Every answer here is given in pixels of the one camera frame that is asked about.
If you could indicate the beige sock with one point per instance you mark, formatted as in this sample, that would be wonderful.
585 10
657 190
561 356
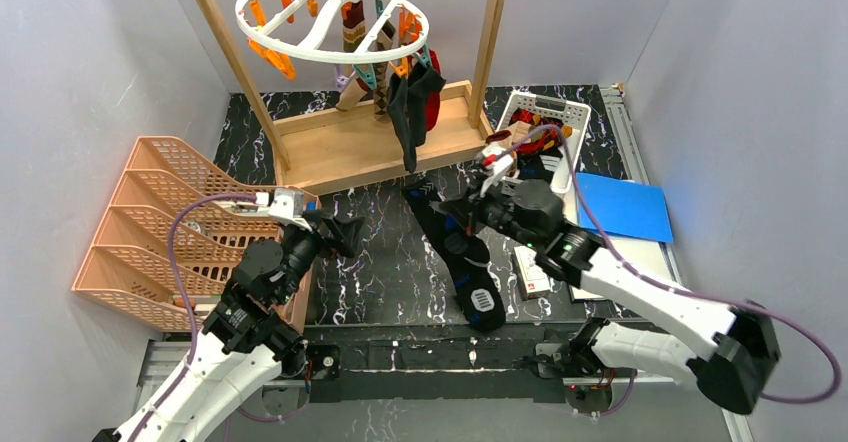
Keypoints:
352 95

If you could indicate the red sock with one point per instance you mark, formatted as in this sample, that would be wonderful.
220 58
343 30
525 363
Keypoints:
435 84

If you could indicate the striped sock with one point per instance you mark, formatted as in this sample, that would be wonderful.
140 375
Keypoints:
354 29

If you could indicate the blue folder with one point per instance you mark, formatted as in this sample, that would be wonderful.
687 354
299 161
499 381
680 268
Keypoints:
628 209

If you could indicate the white round clip hanger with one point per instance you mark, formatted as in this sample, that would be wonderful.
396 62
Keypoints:
264 29

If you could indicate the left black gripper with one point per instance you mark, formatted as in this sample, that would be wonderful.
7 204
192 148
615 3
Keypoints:
328 230

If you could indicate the wooden hanger rack frame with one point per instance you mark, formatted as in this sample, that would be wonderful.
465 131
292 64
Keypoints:
330 150

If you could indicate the white perforated laundry basket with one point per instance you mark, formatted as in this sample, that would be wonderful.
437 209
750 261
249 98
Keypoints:
553 154

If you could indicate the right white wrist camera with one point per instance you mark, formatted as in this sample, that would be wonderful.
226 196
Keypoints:
493 164

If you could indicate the peach mesh file organizer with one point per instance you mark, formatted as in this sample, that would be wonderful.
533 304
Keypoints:
127 267

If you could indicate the small white red box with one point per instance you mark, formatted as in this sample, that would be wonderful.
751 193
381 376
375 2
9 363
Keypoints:
533 282

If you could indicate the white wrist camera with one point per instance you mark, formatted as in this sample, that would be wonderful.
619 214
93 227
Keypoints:
493 164
283 205

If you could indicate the brown argyle sock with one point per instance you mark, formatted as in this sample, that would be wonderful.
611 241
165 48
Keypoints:
383 42

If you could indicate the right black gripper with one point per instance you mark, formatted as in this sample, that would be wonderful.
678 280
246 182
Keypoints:
477 206

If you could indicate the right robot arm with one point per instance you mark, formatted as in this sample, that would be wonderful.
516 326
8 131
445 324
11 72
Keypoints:
726 351

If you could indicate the orange clothes peg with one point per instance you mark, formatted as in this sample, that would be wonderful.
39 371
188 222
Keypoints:
280 62

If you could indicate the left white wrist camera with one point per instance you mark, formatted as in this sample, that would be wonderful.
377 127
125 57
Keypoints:
283 205

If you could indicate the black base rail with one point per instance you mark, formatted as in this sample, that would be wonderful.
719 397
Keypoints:
444 362

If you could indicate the black sock with blue print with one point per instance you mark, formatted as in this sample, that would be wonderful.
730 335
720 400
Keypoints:
467 260

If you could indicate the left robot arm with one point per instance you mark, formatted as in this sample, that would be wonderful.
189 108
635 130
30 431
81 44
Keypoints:
243 342

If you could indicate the white flat board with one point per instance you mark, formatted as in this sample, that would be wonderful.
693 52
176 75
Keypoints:
607 281

